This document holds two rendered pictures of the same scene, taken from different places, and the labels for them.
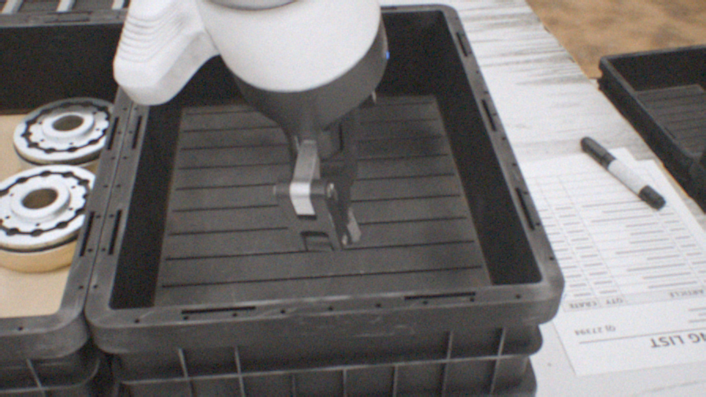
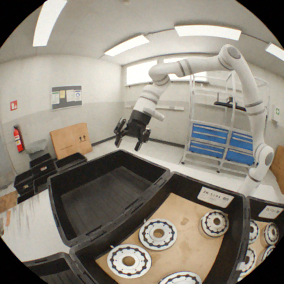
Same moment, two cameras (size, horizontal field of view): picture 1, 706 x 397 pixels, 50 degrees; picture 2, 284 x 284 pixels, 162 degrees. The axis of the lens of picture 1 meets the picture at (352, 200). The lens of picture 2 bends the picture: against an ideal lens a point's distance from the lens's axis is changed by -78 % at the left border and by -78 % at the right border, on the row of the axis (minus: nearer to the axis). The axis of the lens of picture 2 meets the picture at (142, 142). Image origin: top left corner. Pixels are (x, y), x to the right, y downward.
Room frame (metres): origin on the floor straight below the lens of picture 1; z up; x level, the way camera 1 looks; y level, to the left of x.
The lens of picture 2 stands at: (0.58, 0.29, 1.15)
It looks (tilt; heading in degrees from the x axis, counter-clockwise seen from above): 21 degrees down; 226
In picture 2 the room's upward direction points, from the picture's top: straight up
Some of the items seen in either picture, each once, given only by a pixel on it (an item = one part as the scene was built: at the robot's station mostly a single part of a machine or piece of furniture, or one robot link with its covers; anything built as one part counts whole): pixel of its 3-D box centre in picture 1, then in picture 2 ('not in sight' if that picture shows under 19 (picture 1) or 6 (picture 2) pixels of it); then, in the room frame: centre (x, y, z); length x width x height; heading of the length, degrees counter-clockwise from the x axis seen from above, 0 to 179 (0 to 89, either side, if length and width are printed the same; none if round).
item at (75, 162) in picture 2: not in sight; (74, 174); (0.62, -0.92, 0.37); 0.40 x 0.30 x 0.45; 12
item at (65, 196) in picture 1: (40, 200); (158, 233); (0.48, 0.26, 0.86); 0.05 x 0.05 x 0.01
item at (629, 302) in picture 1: (616, 245); not in sight; (0.60, -0.29, 0.70); 0.33 x 0.23 x 0.01; 12
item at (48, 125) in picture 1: (68, 124); (128, 261); (0.59, 0.27, 0.86); 0.05 x 0.05 x 0.01
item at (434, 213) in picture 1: (317, 183); (106, 191); (0.50, 0.03, 0.87); 0.40 x 0.30 x 0.11; 5
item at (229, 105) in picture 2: not in sight; (241, 109); (-1.72, 0.67, 1.32); 1.20 x 0.45 x 0.06; 102
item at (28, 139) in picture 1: (69, 128); (128, 261); (0.59, 0.27, 0.86); 0.10 x 0.10 x 0.01
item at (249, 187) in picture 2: not in sight; (246, 190); (0.09, 0.55, 0.83); 0.09 x 0.09 x 0.17; 24
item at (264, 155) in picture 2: not in sight; (261, 162); (0.09, 0.55, 0.99); 0.09 x 0.09 x 0.17; 23
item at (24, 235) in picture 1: (42, 204); (158, 233); (0.48, 0.26, 0.86); 0.10 x 0.10 x 0.01
